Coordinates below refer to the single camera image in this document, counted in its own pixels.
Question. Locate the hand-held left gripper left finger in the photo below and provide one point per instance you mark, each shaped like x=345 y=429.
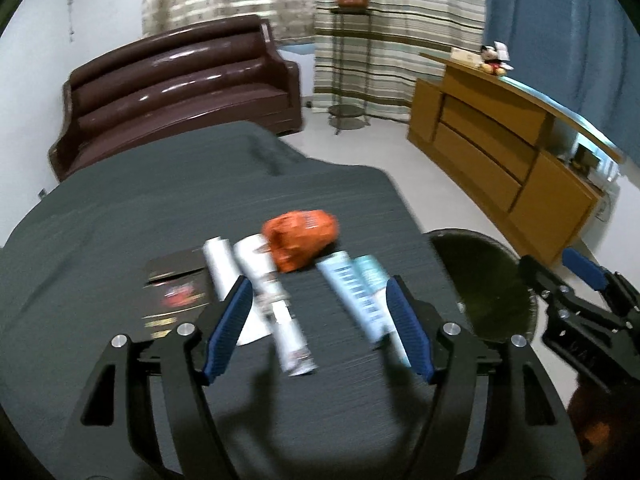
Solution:
x=227 y=330

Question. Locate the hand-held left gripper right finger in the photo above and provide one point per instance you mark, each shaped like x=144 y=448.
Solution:
x=407 y=325

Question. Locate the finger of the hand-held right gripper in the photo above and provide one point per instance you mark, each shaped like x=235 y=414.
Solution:
x=555 y=290
x=582 y=265

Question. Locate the light blue tube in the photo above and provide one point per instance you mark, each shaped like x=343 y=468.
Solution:
x=372 y=275

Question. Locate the white printed tube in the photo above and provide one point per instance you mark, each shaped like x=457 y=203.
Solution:
x=290 y=335

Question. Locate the white paper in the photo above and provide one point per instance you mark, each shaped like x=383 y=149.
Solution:
x=220 y=265

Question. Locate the black cigarette carton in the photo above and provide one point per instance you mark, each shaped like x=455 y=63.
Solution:
x=175 y=285

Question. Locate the blue white toothpaste tube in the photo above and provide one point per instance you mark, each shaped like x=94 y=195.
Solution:
x=350 y=285

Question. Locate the black trash bin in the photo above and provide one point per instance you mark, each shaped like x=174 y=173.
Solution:
x=480 y=280

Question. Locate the orange plastic bag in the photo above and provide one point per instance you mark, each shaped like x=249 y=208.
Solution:
x=300 y=240

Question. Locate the person's right forearm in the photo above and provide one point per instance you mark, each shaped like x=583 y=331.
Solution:
x=605 y=425

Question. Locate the white router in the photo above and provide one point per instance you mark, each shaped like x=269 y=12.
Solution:
x=606 y=177

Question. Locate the small brown box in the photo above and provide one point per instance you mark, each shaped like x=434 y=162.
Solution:
x=587 y=157

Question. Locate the wooden cabinet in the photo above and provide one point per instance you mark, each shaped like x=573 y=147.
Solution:
x=475 y=160

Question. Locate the mouse plush toy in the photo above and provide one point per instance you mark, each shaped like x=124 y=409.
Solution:
x=492 y=65

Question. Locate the black metal plant stand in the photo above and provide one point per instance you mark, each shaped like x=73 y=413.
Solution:
x=347 y=112

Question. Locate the small cardboard box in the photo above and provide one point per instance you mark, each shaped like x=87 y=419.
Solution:
x=465 y=57

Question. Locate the brown leather sofa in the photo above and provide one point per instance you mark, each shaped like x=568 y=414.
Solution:
x=175 y=95

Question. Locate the blue curtain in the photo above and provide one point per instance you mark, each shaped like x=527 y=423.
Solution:
x=550 y=25

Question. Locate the striped curtain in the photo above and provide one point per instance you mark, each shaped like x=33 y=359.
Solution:
x=425 y=20

